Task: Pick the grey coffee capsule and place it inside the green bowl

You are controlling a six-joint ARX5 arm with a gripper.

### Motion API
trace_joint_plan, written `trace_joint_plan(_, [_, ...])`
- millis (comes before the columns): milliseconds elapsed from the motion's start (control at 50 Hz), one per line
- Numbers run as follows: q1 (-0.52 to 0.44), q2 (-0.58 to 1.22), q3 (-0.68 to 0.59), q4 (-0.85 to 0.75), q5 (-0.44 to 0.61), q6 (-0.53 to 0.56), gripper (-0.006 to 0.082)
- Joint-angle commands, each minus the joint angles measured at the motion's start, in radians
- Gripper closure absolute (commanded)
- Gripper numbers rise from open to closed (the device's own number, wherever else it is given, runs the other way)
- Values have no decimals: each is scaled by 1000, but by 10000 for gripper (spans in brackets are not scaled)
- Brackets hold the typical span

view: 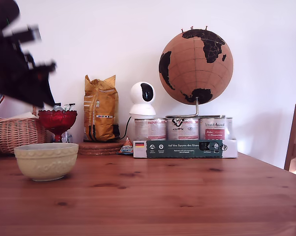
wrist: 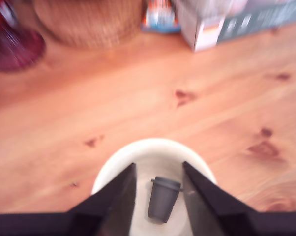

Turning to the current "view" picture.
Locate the yellow coffee bag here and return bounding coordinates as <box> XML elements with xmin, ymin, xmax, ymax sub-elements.
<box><xmin>83</xmin><ymin>75</ymin><xmax>120</xmax><ymax>143</ymax></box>

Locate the pale green ceramic bowl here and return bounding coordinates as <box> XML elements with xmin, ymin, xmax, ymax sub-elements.
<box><xmin>14</xmin><ymin>143</ymin><xmax>79</xmax><ymax>182</ymax></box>

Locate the red glass footed dish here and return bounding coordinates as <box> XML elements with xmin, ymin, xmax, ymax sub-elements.
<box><xmin>38</xmin><ymin>110</ymin><xmax>78</xmax><ymax>143</ymax></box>

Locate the small white and black object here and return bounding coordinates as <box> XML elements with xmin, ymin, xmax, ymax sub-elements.
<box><xmin>61</xmin><ymin>131</ymin><xmax>73</xmax><ymax>144</ymax></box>

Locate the small triangular orange packet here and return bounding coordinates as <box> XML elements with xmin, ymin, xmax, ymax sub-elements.
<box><xmin>117</xmin><ymin>137</ymin><xmax>134</xmax><ymax>155</ymax></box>

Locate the tin can with red label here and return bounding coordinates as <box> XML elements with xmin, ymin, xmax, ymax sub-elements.
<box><xmin>134</xmin><ymin>118</ymin><xmax>168</xmax><ymax>141</ymax></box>

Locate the tin can with black scribble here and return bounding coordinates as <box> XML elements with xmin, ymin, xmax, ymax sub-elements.
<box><xmin>166</xmin><ymin>118</ymin><xmax>200</xmax><ymax>141</ymax></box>

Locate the cork globe with black continents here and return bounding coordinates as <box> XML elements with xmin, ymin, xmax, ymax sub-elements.
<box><xmin>158</xmin><ymin>29</ymin><xmax>234</xmax><ymax>106</ymax></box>

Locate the green and white cardboard tray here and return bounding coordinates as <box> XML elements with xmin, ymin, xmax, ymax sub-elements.
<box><xmin>133</xmin><ymin>138</ymin><xmax>238</xmax><ymax>159</ymax></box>

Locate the metal globe stand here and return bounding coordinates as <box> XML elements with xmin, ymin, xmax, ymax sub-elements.
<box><xmin>165</xmin><ymin>97</ymin><xmax>227</xmax><ymax>119</ymax></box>

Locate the tin can with red panel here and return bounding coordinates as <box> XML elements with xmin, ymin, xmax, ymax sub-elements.
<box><xmin>199</xmin><ymin>117</ymin><xmax>227</xmax><ymax>141</ymax></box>

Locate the wicker basket with handle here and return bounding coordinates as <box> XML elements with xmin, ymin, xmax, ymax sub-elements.
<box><xmin>0</xmin><ymin>87</ymin><xmax>47</xmax><ymax>154</ymax></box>

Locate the black camera cable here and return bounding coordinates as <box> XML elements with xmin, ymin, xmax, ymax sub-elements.
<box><xmin>120</xmin><ymin>116</ymin><xmax>132</xmax><ymax>141</ymax></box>

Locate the white dome security camera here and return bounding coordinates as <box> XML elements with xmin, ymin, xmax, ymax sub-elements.
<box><xmin>129</xmin><ymin>82</ymin><xmax>157</xmax><ymax>117</ymax></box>

